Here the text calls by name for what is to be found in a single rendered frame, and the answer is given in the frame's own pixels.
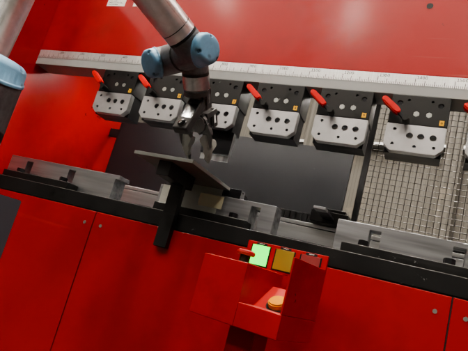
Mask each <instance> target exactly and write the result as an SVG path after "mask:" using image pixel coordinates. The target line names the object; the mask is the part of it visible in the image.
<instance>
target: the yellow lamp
mask: <svg viewBox="0 0 468 351"><path fill-rule="evenodd" d="M294 255H295V252H291V251H285V250H281V249H276V254H275V257H274V262H273V266H272V269H276V270H281V271H284V272H289V273H290V270H291V266H292V263H293V258H294Z"/></svg>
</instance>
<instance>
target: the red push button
mask: <svg viewBox="0 0 468 351"><path fill-rule="evenodd" d="M237 252H238V253H239V254H240V259H239V261H242V262H248V263H249V260H250V257H254V256H255V253H254V252H253V251H250V250H248V249H243V248H240V249H238V250H237Z"/></svg>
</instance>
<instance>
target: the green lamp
mask: <svg viewBox="0 0 468 351"><path fill-rule="evenodd" d="M252 251H253V252H254V253H255V256H254V257H250V260H249V263H252V264H255V265H260V266H263V267H265V266H266V263H267V258H268V255H269V252H270V247H266V246H262V245H259V244H253V248H252Z"/></svg>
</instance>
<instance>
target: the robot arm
mask: <svg viewBox="0 0 468 351"><path fill-rule="evenodd" d="M34 1H35V0H0V145H1V142H2V139H3V137H4V134H5V133H6V129H7V127H8V124H9V122H10V119H11V116H12V114H13V112H14V109H15V106H16V104H17V101H18V99H19V96H20V93H21V92H22V90H23V89H24V82H25V80H26V71H25V70H24V68H23V67H22V66H20V65H19V64H17V63H16V62H14V61H12V60H10V59H9V58H8V57H9V55H10V53H11V51H12V49H13V46H14V44H15V42H16V40H17V38H18V35H19V34H20V31H21V30H22V27H23V25H24V23H25V21H26V19H27V17H28V14H29V12H30V10H31V8H32V6H33V3H34ZM133 2H134V3H135V4H136V6H137V7H138V8H139V9H140V11H141V12H142V13H143V14H144V15H145V16H146V18H147V19H148V20H149V22H150V23H151V24H152V25H153V26H154V27H155V29H156V30H157V31H158V32H159V34H160V35H161V36H162V37H163V39H165V41H166V42H167V43H168V44H167V45H163V46H160V47H153V48H150V49H146V50H145V51H144V52H143V54H142V55H141V64H142V68H143V71H144V72H145V74H146V75H147V76H148V77H150V78H153V79H154V78H158V77H159V78H162V77H165V76H169V75H174V74H178V73H182V83H183V89H184V95H185V97H186V98H190V99H189V101H188V102H187V104H186V105H185V107H184V109H183V110H182V112H181V113H180V115H179V116H178V118H177V120H176V122H175V123H174V124H173V130H174V132H175V133H179V135H180V142H181V144H182V148H183V150H184V152H185V155H186V157H187V159H191V152H190V150H191V148H192V145H193V144H194V142H195V136H193V132H197V133H198V134H199V135H200V134H202V132H203V136H202V137H201V138H200V142H201V145H202V146H203V153H204V155H205V157H204V160H205V161H206V162H207V164H209V163H210V160H211V158H212V151H213V150H214V149H215V147H216V146H217V142H216V141H215V140H214V139H212V138H213V131H212V127H216V126H217V125H218V123H217V108H212V98H211V88H210V74H209V65H212V64H213V63H214V62H216V61H217V59H218V57H219V52H220V48H219V43H218V41H217V39H216V38H215V37H214V36H213V35H212V34H210V33H207V32H205V33H204V32H199V31H198V29H197V28H196V27H195V26H194V24H193V23H192V21H191V20H190V19H189V18H188V16H187V15H186V13H185V12H184V10H183V9H182V8H181V7H180V5H179V4H178V2H177V1H176V0H133ZM215 114H216V123H215V117H214V115H215Z"/></svg>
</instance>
